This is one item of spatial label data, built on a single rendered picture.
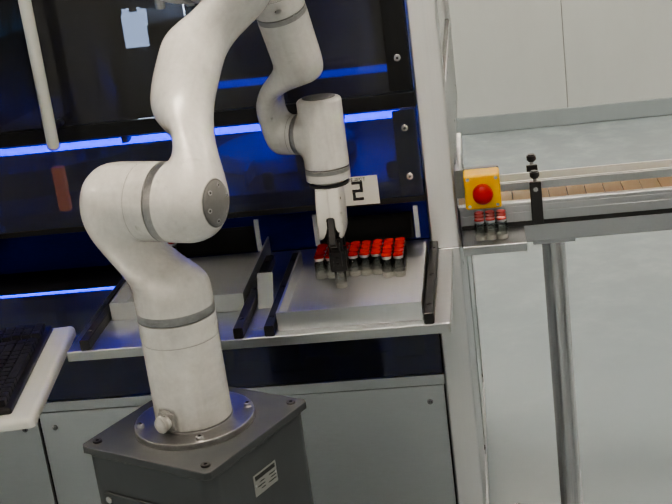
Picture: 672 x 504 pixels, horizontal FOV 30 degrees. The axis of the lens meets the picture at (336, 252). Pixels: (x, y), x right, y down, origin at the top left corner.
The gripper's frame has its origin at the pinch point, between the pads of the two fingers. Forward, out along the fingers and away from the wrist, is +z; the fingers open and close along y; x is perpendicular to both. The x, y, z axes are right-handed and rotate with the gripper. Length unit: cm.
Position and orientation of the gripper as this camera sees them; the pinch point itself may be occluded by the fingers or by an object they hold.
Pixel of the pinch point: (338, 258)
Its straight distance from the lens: 239.8
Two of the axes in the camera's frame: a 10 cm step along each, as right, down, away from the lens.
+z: 1.2, 9.4, 3.1
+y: -1.0, 3.3, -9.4
